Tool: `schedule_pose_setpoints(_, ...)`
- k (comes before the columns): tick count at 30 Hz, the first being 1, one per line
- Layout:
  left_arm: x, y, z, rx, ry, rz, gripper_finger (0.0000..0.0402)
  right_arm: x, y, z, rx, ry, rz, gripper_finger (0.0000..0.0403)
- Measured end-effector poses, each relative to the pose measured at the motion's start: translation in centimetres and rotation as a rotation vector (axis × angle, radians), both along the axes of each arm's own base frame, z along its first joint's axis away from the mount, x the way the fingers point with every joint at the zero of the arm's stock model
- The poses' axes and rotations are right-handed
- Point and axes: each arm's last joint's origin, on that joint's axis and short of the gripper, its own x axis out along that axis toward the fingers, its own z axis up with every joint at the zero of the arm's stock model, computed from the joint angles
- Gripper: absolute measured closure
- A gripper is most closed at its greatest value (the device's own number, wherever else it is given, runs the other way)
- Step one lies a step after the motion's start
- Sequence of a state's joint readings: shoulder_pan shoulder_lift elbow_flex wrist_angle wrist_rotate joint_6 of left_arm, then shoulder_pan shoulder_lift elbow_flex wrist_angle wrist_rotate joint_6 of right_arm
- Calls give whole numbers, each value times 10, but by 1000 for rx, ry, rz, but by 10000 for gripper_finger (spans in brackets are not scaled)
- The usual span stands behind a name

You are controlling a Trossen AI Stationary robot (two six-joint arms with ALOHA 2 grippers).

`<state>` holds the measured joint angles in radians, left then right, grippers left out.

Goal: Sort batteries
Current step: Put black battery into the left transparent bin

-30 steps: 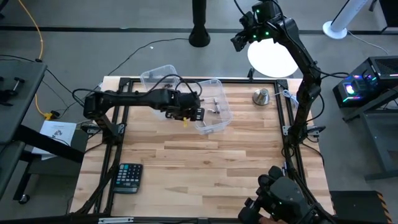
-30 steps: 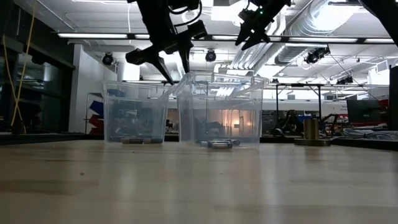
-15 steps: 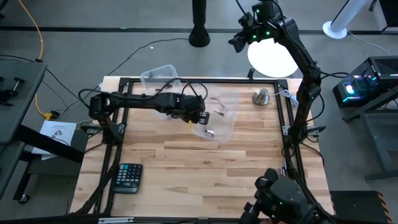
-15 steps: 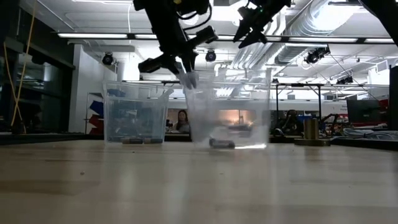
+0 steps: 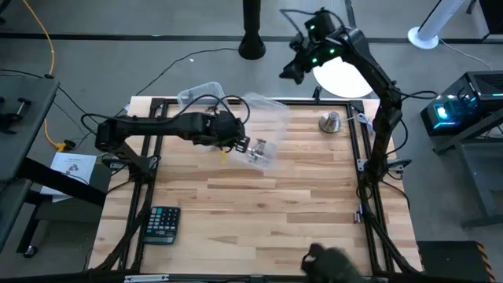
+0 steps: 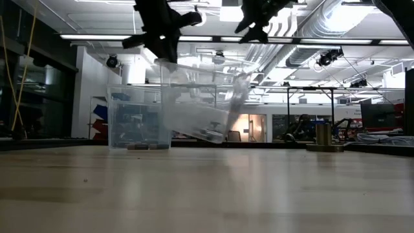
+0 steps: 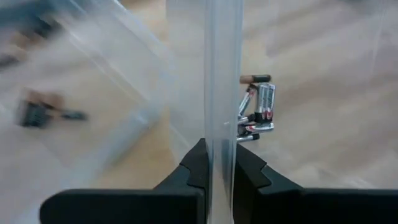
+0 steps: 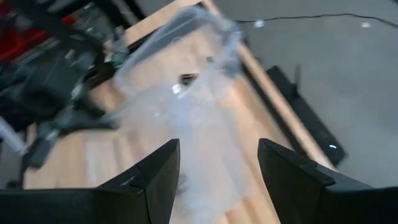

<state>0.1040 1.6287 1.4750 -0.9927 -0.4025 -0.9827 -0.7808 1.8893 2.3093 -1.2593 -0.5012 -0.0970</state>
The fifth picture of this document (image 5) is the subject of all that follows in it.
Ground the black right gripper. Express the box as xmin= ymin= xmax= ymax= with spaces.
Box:
xmin=279 ymin=46 xmax=335 ymax=85

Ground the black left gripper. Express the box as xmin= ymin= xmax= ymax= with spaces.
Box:
xmin=204 ymin=111 xmax=252 ymax=154

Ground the clear plastic bin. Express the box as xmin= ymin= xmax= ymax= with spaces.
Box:
xmin=229 ymin=91 xmax=292 ymax=171
xmin=176 ymin=81 xmax=228 ymax=116

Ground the white round stool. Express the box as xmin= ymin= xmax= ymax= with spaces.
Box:
xmin=313 ymin=56 xmax=374 ymax=99

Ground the black pole stand base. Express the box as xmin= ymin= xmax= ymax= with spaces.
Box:
xmin=237 ymin=0 xmax=267 ymax=61

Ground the metal cone weight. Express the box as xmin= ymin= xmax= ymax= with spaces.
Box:
xmin=318 ymin=111 xmax=343 ymax=134

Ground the black calculator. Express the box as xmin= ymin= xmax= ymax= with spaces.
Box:
xmin=141 ymin=205 xmax=182 ymax=246

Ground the grey power adapter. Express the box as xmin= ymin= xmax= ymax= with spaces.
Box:
xmin=102 ymin=156 xmax=130 ymax=171

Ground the white tower fan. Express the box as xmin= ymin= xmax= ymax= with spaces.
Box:
xmin=406 ymin=0 xmax=467 ymax=51

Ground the person's hand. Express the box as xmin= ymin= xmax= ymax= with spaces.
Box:
xmin=299 ymin=242 xmax=369 ymax=283

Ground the white paper manual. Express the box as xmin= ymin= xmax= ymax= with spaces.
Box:
xmin=39 ymin=151 xmax=97 ymax=204

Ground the black computer with lights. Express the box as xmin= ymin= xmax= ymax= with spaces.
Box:
xmin=419 ymin=69 xmax=503 ymax=138

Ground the grey desk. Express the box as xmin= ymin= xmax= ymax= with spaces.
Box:
xmin=0 ymin=73 xmax=109 ymax=259

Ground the grey metal stand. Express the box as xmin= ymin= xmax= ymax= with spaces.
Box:
xmin=430 ymin=113 xmax=503 ymax=229

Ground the black box with hazard stripe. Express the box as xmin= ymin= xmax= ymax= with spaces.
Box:
xmin=416 ymin=240 xmax=498 ymax=283

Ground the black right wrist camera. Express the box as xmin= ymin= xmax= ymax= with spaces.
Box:
xmin=289 ymin=31 xmax=312 ymax=54

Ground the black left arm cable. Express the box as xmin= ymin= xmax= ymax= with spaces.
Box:
xmin=168 ymin=93 xmax=252 ymax=127

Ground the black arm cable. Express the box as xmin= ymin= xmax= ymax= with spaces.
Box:
xmin=168 ymin=93 xmax=252 ymax=127
xmin=279 ymin=7 xmax=343 ymax=36

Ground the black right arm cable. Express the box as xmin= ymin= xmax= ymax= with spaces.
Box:
xmin=279 ymin=7 xmax=343 ymax=36

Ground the white cable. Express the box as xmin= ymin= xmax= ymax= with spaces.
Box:
xmin=344 ymin=112 xmax=378 ymax=137

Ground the black aluminium table frame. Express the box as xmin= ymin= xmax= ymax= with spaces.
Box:
xmin=88 ymin=96 xmax=424 ymax=283

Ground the black floor cable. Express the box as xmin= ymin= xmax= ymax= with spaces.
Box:
xmin=134 ymin=47 xmax=240 ymax=97

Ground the yellow extension cable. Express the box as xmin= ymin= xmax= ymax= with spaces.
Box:
xmin=21 ymin=0 xmax=77 ymax=153

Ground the black bracket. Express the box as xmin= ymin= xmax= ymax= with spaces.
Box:
xmin=0 ymin=97 xmax=32 ymax=135

